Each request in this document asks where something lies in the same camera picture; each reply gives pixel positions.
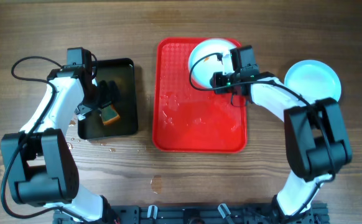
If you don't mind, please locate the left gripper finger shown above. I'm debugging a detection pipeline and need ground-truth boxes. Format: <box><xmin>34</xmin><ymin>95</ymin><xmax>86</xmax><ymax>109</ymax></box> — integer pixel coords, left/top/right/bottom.
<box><xmin>108</xmin><ymin>81</ymin><xmax>121</xmax><ymax>101</ymax></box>
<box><xmin>98</xmin><ymin>80</ymin><xmax>108</xmax><ymax>101</ymax></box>

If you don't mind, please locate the green orange sponge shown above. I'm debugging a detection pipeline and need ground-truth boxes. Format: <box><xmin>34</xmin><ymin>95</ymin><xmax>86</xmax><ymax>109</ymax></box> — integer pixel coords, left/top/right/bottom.
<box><xmin>101</xmin><ymin>105</ymin><xmax>120</xmax><ymax>126</ymax></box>

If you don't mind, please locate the white plate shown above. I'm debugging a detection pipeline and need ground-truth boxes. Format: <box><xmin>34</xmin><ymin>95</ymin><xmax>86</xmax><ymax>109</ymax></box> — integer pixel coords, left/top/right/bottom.
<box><xmin>285</xmin><ymin>73</ymin><xmax>341</xmax><ymax>101</ymax></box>
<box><xmin>284</xmin><ymin>60</ymin><xmax>341</xmax><ymax>101</ymax></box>
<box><xmin>188</xmin><ymin>39</ymin><xmax>236</xmax><ymax>88</ymax></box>

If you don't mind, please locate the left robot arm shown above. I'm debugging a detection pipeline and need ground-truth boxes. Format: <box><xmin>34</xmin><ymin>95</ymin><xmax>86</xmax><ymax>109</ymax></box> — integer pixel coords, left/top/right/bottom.
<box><xmin>0</xmin><ymin>47</ymin><xmax>120</xmax><ymax>223</ymax></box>

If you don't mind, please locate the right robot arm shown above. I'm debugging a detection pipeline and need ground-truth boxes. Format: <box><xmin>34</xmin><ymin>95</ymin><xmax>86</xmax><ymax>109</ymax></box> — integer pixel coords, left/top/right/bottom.
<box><xmin>210</xmin><ymin>45</ymin><xmax>352</xmax><ymax>223</ymax></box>

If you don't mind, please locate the black water tray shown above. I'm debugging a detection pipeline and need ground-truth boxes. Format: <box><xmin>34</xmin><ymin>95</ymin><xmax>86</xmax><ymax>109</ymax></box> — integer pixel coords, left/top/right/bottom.
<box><xmin>78</xmin><ymin>58</ymin><xmax>138</xmax><ymax>140</ymax></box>

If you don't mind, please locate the red plastic tray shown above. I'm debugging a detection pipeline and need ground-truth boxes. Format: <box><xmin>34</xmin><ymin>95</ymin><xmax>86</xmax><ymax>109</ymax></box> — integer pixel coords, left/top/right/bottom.
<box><xmin>152</xmin><ymin>37</ymin><xmax>248</xmax><ymax>153</ymax></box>

